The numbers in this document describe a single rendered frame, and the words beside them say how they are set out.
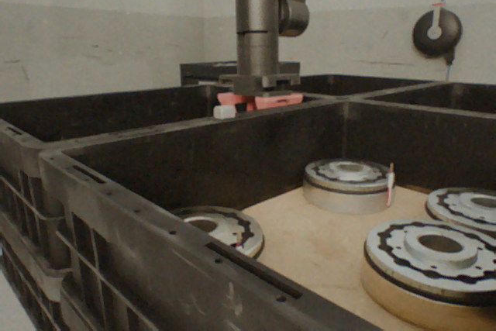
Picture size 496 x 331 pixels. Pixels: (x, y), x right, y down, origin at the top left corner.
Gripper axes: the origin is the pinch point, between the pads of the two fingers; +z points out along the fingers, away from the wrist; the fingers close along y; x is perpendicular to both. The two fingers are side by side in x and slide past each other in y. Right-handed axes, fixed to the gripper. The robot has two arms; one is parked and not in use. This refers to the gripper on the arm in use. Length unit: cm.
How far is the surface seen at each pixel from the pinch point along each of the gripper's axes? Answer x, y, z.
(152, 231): 29.0, -27.4, -4.4
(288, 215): 8.1, -14.1, 4.8
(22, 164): 30.7, -7.5, -3.6
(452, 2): -300, 111, -52
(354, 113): -8.2, -10.1, -3.8
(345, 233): 6.9, -20.5, 5.1
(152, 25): -153, 352, -49
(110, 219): 29.3, -23.3, -3.7
